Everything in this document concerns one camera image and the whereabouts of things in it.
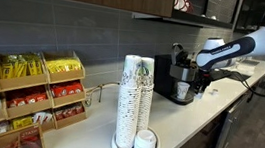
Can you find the white sugar packets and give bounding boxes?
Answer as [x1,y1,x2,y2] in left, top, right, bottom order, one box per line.
[31,110,54,126]

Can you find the small yellow packet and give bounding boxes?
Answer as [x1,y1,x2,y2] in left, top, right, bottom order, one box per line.
[9,114,35,133]

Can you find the white cup lid stack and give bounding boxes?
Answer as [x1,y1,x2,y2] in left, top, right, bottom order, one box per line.
[133,128,159,148]

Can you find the yellow sweetener packets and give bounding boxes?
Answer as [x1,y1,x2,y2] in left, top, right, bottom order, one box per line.
[44,54,84,78]

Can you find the silver coffee machine lid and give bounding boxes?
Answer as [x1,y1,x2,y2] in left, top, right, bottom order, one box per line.
[169,41,192,68]

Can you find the yellow green tea packets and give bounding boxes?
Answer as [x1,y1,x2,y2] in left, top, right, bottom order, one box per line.
[0,49,46,85]

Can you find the dark counter sink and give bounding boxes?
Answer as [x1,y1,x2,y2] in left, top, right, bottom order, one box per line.
[217,69,252,83]

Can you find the dark open mug shelf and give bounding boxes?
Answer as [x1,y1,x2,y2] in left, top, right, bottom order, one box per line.
[171,0,240,30]

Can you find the brown red packets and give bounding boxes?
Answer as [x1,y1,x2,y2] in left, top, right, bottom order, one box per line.
[17,128,46,148]

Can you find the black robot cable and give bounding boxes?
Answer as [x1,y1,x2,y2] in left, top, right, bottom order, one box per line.
[215,68,265,99]

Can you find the wooden condiment rack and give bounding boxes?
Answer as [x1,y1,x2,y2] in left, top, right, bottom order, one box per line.
[0,42,96,148]

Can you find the shorter patterned paper cup stack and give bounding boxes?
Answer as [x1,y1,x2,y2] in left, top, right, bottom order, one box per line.
[132,56,158,134]

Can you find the white red mug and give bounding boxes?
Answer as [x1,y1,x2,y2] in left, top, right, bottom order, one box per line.
[173,0,182,11]
[179,0,196,15]

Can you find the thin metal wire stand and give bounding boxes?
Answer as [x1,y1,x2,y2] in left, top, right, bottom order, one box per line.
[82,78,121,112]

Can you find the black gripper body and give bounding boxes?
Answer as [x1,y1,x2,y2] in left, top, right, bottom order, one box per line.
[196,70,215,89]

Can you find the donut print coffee pod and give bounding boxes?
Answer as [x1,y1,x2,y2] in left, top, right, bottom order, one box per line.
[211,88,220,97]
[195,90,205,101]

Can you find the dark red tea packets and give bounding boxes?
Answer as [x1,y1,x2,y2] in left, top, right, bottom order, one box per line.
[53,100,86,124]

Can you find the tall patterned paper cup stack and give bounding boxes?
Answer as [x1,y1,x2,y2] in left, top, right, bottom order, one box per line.
[112,53,147,148]

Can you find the black Keurig coffee machine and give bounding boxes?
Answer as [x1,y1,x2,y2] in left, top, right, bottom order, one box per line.
[149,52,200,107]

